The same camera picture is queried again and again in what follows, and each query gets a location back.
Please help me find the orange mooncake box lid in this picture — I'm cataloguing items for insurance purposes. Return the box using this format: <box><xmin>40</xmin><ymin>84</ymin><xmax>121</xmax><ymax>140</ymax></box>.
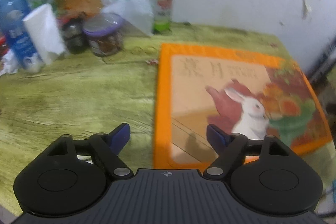
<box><xmin>153</xmin><ymin>43</ymin><xmax>332</xmax><ymax>170</ymax></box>

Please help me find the purple lidded porridge can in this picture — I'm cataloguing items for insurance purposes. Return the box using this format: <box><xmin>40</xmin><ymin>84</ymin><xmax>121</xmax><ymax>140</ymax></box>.
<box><xmin>83</xmin><ymin>13</ymin><xmax>124</xmax><ymax>57</ymax></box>

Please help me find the white paper roll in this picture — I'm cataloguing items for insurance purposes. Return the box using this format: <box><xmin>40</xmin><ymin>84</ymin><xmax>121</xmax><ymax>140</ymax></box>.
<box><xmin>22</xmin><ymin>3</ymin><xmax>66</xmax><ymax>65</ymax></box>

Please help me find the dark glass jar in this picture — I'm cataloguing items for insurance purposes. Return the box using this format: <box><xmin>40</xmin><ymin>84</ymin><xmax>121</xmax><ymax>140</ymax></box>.
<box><xmin>62</xmin><ymin>17</ymin><xmax>88</xmax><ymax>54</ymax></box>

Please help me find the blue water bottle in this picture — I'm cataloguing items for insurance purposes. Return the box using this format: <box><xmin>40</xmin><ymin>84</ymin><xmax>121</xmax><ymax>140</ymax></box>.
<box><xmin>1</xmin><ymin>0</ymin><xmax>44</xmax><ymax>73</ymax></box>

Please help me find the green Tsingtao beer can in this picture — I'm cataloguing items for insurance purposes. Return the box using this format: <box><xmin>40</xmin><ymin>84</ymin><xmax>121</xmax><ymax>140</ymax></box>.
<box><xmin>150</xmin><ymin>0</ymin><xmax>173</xmax><ymax>34</ymax></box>

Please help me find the translucent white plastic bag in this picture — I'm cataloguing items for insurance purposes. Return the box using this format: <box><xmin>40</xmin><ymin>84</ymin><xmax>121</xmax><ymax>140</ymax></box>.
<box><xmin>102</xmin><ymin>0</ymin><xmax>154</xmax><ymax>36</ymax></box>

